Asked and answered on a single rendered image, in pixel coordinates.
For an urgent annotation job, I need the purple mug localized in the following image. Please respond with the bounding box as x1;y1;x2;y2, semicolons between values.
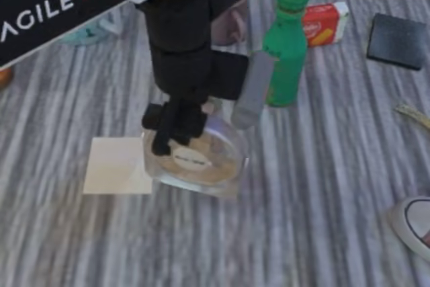
210;0;250;48

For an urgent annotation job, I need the red and white snack pack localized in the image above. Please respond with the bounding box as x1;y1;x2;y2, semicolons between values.
302;1;350;48

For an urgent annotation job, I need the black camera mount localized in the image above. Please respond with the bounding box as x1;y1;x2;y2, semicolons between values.
210;50;250;101

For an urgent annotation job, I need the black square pad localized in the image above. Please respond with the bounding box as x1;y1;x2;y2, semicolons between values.
365;13;429;71

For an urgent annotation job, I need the teal plastic object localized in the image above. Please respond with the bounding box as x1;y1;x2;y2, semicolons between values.
55;9;122;48

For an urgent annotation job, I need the white sneaker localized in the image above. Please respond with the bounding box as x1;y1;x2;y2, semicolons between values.
386;195;430;259

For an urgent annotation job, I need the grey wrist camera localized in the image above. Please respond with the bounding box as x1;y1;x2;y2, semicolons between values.
230;50;275;130

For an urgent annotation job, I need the clear container with tan lid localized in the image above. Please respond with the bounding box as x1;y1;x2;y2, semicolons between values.
140;98;250;201

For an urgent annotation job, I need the orange round object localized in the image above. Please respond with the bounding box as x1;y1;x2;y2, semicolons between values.
0;66;15;90

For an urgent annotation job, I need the green plastic bottle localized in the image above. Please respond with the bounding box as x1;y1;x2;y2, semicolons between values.
261;0;310;108

